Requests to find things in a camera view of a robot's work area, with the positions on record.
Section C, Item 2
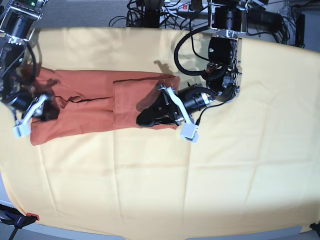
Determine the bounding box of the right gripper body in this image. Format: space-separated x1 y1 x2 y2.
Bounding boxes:
7 89 42 118

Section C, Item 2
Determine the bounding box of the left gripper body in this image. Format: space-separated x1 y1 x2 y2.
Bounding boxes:
175 86 217 116

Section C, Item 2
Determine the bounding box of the orange T-shirt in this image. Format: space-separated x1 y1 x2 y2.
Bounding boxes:
30 68 180 146

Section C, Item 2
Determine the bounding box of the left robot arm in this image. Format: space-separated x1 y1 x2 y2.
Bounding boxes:
136 0 248 128

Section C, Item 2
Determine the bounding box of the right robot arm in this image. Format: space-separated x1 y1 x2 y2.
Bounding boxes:
0 0 59 122

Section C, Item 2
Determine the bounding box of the yellow tablecloth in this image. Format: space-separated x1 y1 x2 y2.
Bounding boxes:
0 38 320 240

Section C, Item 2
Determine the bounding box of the white power strip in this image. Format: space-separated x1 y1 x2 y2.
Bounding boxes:
161 1 208 16

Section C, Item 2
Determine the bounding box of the black power adapter box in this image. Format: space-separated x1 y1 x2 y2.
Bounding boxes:
247 8 283 28

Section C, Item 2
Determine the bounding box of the blue red table clamp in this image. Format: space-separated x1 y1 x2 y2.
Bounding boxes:
0 204 40 240

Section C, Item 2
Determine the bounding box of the black clamp right corner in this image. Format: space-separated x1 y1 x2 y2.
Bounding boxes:
309 222 320 238

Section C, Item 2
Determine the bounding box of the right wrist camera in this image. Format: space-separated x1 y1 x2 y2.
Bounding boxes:
12 123 31 139

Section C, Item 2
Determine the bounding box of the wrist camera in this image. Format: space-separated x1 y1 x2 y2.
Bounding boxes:
12 123 31 139
180 122 199 143

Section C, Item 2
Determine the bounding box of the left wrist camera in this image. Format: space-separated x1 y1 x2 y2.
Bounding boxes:
180 122 199 143

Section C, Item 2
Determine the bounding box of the black stand post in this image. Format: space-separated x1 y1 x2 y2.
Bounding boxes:
142 0 163 28

